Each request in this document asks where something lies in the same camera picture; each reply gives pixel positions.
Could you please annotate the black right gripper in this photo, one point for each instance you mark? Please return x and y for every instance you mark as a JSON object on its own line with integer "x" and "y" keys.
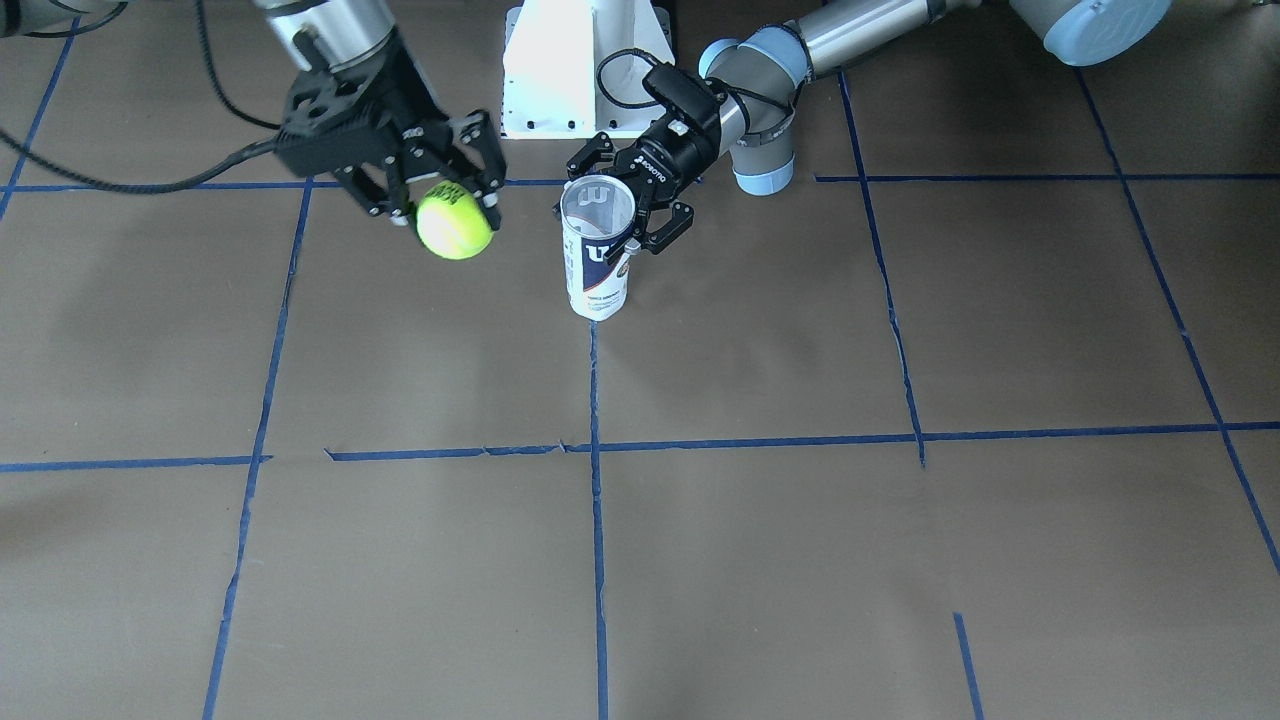
{"x": 413, "y": 112}

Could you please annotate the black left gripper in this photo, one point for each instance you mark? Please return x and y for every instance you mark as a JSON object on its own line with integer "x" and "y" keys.
{"x": 681, "y": 147}

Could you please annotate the white tennis ball can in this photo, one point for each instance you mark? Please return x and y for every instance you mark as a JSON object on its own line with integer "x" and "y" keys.
{"x": 595, "y": 212}

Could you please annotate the yellow tennis ball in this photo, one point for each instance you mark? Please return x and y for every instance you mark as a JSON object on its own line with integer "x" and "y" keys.
{"x": 450, "y": 223}

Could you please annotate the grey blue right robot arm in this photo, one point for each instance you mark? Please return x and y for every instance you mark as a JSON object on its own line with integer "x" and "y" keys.
{"x": 333, "y": 35}

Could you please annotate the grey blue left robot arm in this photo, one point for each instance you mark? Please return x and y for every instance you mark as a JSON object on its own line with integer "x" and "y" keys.
{"x": 740, "y": 102}

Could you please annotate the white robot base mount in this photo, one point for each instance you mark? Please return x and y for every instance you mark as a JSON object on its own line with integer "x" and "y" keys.
{"x": 554, "y": 87}

